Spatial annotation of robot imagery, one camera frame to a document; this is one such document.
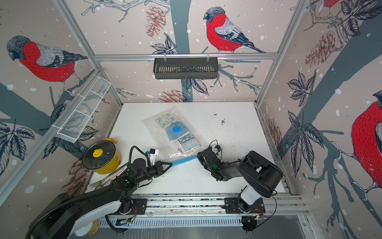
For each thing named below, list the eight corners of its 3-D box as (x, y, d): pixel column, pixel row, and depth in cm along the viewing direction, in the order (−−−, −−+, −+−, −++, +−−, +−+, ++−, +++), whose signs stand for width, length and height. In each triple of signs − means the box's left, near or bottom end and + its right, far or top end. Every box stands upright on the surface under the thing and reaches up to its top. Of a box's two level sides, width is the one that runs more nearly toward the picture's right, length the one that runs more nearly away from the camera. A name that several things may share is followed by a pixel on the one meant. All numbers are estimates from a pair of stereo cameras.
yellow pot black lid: (89, 174, 86) (75, 166, 76) (101, 148, 97) (90, 137, 87) (118, 174, 86) (107, 166, 76) (126, 148, 97) (118, 137, 87)
